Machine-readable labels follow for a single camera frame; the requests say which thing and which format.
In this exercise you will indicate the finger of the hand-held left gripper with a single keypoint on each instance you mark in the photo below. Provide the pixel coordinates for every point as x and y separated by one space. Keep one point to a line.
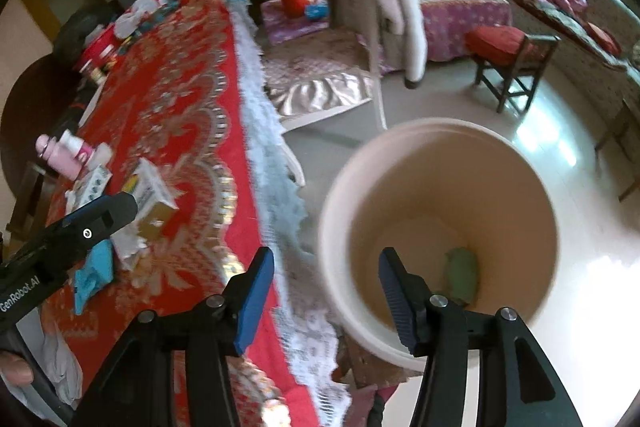
100 219

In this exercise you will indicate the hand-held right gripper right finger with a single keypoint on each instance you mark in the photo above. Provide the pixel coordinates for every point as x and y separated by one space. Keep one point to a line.
397 302

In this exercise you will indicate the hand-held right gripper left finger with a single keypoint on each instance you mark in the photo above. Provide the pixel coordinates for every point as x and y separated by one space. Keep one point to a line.
252 302

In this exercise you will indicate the white medicine box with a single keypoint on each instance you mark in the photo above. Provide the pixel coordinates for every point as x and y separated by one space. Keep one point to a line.
155 202

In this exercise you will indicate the beige plastic trash bin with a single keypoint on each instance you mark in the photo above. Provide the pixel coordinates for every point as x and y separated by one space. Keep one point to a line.
400 187

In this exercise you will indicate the person's left hand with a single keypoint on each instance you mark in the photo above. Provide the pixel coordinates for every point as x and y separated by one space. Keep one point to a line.
15 369

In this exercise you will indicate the white pill packet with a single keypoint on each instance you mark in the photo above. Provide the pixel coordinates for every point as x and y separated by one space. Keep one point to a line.
92 187

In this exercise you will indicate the blue packet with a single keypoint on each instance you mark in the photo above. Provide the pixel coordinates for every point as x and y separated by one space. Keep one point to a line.
95 272

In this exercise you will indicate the white cylinder container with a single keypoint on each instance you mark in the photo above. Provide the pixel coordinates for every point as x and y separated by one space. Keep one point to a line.
102 153

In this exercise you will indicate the green crumpled wrapper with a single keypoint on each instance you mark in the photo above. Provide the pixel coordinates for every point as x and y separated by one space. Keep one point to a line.
462 274

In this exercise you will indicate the white pill bottle pink label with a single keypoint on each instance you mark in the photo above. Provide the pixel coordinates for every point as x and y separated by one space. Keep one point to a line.
75 147

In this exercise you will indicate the dark brown round table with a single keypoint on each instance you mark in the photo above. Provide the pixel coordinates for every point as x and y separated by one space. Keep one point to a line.
30 107

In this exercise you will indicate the red floral tablecloth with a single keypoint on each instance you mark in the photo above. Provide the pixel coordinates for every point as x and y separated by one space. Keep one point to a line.
175 107

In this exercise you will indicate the white lace tablecloth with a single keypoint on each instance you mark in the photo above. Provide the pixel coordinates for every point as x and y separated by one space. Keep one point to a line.
265 132

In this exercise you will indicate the dark green bag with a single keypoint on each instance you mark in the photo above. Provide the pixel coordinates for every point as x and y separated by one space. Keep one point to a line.
75 29

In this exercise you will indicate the white plastic bag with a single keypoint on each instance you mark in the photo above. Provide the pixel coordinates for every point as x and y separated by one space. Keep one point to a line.
135 14

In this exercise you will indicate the silver satin cloth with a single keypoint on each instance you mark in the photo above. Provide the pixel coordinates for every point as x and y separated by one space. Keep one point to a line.
320 94

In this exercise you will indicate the white chair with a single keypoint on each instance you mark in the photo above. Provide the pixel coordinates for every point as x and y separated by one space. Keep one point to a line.
377 77

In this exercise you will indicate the pink floral mat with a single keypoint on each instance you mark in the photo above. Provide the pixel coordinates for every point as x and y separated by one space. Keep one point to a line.
320 52

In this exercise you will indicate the dark wooden stool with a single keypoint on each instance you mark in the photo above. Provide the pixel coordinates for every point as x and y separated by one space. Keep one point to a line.
525 67

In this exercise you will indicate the red cushion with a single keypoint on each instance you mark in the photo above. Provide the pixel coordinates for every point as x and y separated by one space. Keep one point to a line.
495 43

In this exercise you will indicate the bed with purple floral sheet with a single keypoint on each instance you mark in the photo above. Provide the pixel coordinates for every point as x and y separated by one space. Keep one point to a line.
465 17

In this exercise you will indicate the blue plastic bag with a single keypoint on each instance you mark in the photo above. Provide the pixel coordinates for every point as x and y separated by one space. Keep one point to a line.
316 11

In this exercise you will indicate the floral cushioned bench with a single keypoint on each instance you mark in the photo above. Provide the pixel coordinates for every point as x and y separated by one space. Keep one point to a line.
565 17

